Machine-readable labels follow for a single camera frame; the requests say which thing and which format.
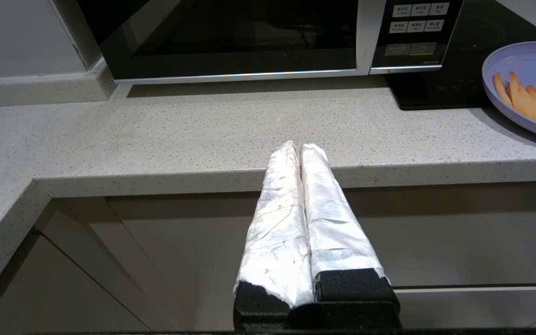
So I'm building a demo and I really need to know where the black induction cooktop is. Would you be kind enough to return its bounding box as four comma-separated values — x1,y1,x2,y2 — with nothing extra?
385,0,536,111

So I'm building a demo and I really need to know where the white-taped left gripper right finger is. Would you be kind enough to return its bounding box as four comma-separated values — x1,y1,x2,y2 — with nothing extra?
300,143,402,330

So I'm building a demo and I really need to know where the purple round plate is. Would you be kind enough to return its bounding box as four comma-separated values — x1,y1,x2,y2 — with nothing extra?
482,41,536,144

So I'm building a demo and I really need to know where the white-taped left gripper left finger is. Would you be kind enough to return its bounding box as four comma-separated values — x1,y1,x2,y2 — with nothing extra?
232,141,315,332

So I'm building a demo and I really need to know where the silver Panasonic microwave oven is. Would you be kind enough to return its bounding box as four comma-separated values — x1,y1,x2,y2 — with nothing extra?
75,0,465,86

